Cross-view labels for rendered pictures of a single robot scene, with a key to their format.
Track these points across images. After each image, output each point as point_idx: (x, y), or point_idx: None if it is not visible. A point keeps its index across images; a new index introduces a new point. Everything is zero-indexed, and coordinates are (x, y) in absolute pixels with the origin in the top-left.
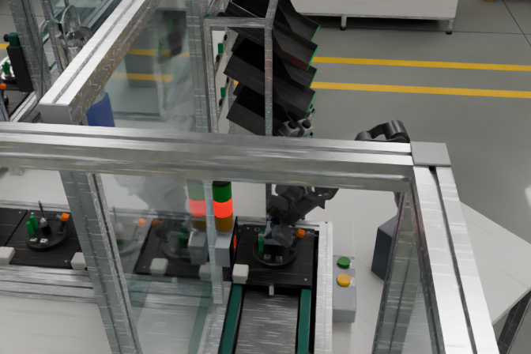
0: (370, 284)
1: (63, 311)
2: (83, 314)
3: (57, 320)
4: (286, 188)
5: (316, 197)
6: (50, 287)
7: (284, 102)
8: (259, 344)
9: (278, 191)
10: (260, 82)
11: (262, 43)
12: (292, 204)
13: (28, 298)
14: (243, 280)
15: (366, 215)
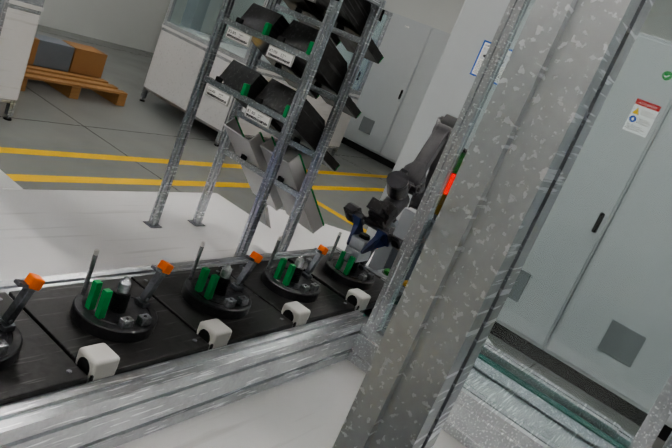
0: None
1: (218, 427)
2: (244, 417)
3: (228, 440)
4: (408, 180)
5: (420, 190)
6: (197, 389)
7: (348, 98)
8: None
9: (399, 186)
10: (337, 72)
11: (358, 24)
12: (391, 204)
13: (144, 436)
14: (366, 305)
15: (311, 248)
